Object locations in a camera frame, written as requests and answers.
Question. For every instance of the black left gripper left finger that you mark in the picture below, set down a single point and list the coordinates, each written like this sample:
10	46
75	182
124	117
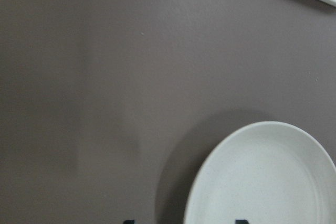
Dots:
128	222

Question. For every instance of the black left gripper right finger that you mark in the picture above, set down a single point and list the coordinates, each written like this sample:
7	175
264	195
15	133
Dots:
241	221

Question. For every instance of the beige round plate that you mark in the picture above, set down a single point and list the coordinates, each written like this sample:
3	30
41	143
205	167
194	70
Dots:
265	172

